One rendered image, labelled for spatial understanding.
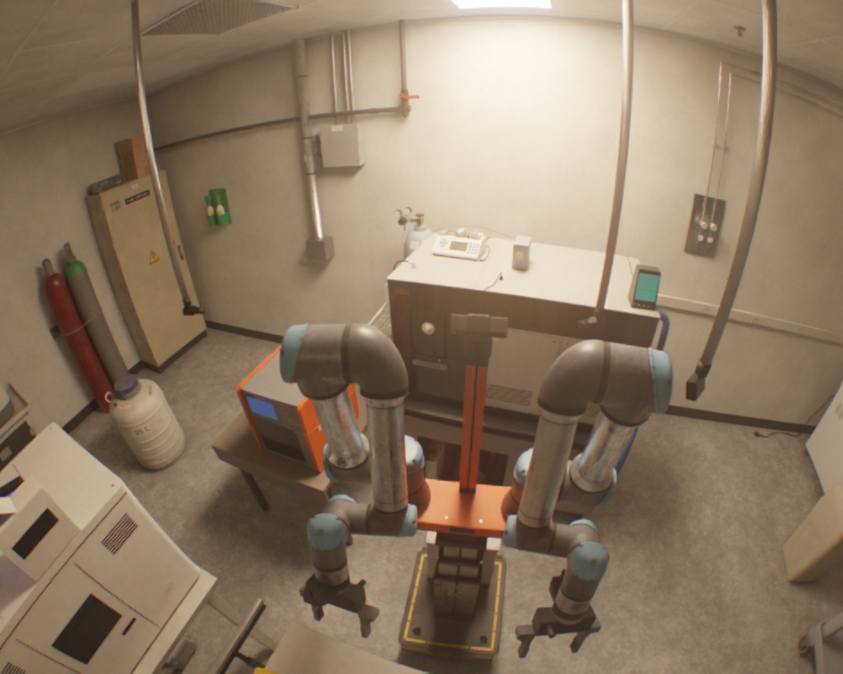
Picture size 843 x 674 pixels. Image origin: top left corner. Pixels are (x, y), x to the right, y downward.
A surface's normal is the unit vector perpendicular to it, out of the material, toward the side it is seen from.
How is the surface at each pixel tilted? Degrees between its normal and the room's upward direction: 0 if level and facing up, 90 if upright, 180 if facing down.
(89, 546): 90
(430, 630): 0
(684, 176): 90
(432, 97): 90
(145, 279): 90
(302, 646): 0
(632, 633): 0
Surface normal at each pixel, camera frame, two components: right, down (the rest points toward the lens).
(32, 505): 0.94, 0.15
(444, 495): -0.04, -0.84
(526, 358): -0.33, 0.52
